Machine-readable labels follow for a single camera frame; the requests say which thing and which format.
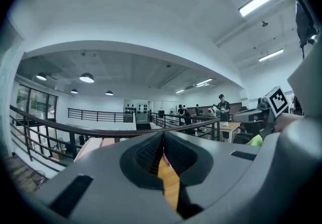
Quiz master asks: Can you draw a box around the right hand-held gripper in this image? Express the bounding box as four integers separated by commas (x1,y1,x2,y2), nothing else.
232,86,289,138

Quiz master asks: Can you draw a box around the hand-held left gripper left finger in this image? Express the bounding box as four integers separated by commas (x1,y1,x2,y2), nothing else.
37,131,187,224

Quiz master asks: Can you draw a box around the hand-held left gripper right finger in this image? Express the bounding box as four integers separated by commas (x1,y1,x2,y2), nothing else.
163,131,281,224

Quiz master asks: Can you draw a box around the beige box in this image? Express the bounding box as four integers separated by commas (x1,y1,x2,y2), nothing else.
73,137,103,162

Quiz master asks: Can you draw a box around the person's right forearm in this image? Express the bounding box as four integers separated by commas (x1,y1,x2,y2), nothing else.
274,113,306,134

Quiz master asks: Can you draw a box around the light wooden side table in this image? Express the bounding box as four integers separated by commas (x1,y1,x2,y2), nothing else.
218,121,242,143

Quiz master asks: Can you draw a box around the yellow-green cushion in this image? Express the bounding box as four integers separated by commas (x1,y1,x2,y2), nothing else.
246,134,264,146

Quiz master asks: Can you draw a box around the black metal balcony railing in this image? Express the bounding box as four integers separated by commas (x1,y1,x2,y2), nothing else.
67,108,134,123

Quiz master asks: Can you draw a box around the round ceiling lamp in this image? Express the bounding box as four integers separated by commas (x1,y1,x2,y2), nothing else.
79,72,95,84

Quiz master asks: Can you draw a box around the person's black shirt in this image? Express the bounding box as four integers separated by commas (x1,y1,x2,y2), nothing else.
295,0,319,47

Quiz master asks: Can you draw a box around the long ceiling tube light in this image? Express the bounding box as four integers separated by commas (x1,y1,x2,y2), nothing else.
238,0,284,17

